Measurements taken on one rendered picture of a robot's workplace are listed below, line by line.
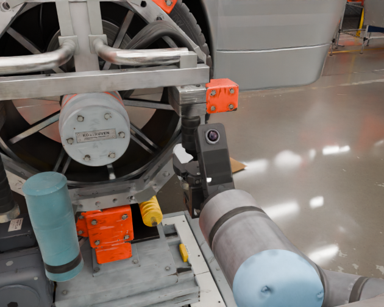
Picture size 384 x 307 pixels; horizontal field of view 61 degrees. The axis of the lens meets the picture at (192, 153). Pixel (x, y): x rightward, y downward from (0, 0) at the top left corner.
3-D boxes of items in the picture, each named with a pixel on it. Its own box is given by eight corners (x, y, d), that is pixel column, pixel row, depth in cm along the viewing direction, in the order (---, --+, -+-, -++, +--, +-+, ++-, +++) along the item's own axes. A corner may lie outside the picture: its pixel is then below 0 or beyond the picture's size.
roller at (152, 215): (147, 178, 120) (145, 164, 117) (165, 230, 95) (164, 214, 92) (131, 181, 118) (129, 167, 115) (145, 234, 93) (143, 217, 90)
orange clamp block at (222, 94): (196, 105, 90) (227, 102, 93) (205, 114, 84) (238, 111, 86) (196, 80, 87) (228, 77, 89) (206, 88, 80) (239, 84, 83)
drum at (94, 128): (124, 127, 86) (119, 72, 79) (136, 165, 68) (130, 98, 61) (67, 133, 82) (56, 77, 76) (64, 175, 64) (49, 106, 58)
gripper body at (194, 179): (180, 200, 60) (202, 244, 50) (180, 158, 56) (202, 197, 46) (219, 192, 62) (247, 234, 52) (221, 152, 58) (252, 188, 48)
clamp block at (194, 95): (192, 100, 67) (192, 74, 65) (206, 116, 59) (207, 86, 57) (167, 102, 66) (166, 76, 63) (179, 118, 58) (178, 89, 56)
